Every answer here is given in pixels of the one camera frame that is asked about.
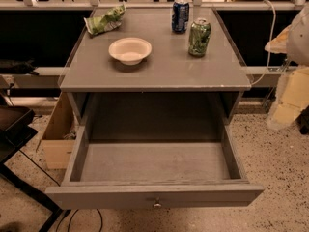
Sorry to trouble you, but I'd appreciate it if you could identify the grey top drawer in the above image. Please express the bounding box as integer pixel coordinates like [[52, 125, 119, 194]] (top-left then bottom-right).
[[46, 113, 264, 209]]

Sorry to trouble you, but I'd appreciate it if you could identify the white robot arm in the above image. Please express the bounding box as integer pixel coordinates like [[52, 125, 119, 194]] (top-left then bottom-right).
[[265, 5, 309, 130]]

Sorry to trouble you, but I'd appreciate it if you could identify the grey drawer cabinet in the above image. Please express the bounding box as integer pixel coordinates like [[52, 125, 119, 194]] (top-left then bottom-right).
[[59, 6, 252, 126]]

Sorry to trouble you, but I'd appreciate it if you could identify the white paper bowl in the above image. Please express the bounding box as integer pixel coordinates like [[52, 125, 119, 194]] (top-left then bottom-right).
[[108, 38, 152, 66]]

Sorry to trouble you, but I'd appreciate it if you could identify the green soda can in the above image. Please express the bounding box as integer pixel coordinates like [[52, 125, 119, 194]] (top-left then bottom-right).
[[188, 17, 211, 57]]

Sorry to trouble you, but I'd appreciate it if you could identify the green chip bag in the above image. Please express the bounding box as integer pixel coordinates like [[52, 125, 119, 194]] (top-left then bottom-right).
[[84, 5, 126, 36]]

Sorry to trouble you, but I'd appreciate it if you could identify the cardboard box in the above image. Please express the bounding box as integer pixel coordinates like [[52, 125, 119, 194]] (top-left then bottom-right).
[[41, 93, 74, 169]]

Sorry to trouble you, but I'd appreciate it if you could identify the blue soda can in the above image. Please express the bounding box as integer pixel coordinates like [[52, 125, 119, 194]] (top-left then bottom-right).
[[172, 0, 189, 34]]

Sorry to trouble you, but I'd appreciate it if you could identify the black cloth item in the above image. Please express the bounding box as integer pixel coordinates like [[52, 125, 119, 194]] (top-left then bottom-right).
[[0, 59, 39, 75]]

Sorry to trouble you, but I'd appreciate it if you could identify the black stand frame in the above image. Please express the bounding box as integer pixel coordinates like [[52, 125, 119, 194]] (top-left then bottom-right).
[[0, 105, 63, 232]]

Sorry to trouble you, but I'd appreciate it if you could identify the black floor cable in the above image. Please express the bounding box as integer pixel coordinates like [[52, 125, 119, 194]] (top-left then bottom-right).
[[54, 208, 104, 232]]

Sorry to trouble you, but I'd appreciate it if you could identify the white cable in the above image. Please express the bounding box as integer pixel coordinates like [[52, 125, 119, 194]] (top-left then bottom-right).
[[250, 0, 278, 87]]

